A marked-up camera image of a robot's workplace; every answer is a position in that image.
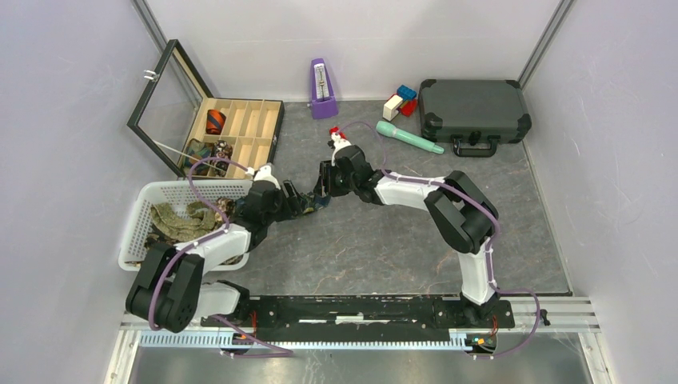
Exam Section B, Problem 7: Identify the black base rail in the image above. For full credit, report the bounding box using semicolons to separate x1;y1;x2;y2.
226;294;516;342

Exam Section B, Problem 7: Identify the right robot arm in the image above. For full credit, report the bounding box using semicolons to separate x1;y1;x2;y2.
315;145;500;326

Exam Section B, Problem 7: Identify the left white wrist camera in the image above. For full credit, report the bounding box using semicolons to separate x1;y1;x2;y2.
245;162;281;190

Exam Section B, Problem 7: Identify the purple metronome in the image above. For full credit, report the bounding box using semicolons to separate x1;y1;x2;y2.
309;58;338;120

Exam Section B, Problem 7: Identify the teal patterned rolled tie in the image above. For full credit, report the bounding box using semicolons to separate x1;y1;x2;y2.
182;138;214;176

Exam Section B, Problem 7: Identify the white plastic basket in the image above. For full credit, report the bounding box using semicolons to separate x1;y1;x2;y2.
118;179;252;272

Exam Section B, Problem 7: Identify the white toy block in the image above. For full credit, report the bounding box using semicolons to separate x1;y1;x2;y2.
382;94;404;122

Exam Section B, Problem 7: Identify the dark grey carrying case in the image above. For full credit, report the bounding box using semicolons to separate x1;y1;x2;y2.
418;78;532;158

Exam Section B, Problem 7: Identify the mint green flashlight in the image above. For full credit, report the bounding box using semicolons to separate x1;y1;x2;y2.
376;121;445;154

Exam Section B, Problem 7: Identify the purple cable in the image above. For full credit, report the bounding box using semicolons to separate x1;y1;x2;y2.
147;156;294;360
336;120;544;362

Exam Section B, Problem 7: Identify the dark floral rolled tie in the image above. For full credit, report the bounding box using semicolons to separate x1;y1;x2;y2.
210;140;233;177

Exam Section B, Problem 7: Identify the navy yellow floral tie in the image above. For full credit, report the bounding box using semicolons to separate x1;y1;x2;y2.
297;192;331;216

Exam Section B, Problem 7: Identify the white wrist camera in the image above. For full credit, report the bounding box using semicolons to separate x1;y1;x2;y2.
329;132;352;166
245;162;281;190

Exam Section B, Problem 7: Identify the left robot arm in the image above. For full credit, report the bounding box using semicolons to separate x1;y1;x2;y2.
125;180;303;333

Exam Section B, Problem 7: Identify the orange navy rolled tie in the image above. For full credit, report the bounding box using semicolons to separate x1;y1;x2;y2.
205;109;227;135

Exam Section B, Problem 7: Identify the wooden tie organizer box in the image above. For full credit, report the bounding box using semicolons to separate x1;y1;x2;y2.
127;39;285;179

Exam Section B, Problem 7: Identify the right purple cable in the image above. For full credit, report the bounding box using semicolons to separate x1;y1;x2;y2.
336;120;544;362

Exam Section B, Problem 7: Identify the olive green tie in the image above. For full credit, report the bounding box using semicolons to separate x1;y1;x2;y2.
147;201;223;244

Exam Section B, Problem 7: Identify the red toy block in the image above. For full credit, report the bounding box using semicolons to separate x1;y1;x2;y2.
398;99;417;117

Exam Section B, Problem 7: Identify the red toy brick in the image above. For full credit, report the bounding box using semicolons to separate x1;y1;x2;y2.
329;126;345;138

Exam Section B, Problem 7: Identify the blue toy brick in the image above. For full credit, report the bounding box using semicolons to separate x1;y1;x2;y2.
397;85;417;102

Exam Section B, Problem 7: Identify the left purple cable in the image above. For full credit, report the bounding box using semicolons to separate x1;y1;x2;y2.
147;156;294;360

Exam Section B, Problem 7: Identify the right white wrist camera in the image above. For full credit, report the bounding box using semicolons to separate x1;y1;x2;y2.
329;132;352;166

